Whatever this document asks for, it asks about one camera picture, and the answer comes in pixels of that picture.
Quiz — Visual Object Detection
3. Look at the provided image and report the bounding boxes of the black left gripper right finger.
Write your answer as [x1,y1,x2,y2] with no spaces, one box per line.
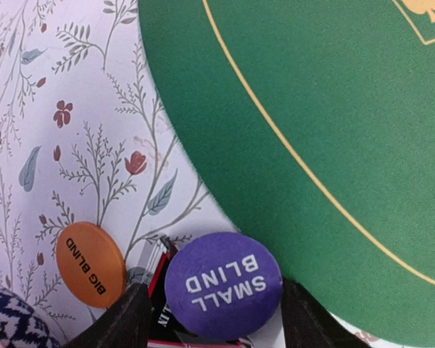
[281,278,359,347]

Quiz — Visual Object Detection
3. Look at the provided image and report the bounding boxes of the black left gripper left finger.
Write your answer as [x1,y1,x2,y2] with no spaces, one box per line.
[65,283,152,348]

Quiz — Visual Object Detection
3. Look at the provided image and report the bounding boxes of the orange big blind button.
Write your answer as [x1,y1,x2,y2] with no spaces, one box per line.
[56,222,127,308]

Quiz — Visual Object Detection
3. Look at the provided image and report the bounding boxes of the purple small blind button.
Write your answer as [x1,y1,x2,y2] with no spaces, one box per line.
[165,232,283,341]

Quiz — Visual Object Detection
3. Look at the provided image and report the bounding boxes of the white floral tablecloth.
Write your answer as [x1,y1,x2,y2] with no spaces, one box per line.
[0,0,381,348]

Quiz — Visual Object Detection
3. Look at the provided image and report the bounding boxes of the green round poker mat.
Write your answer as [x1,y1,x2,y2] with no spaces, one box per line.
[139,1,435,347]

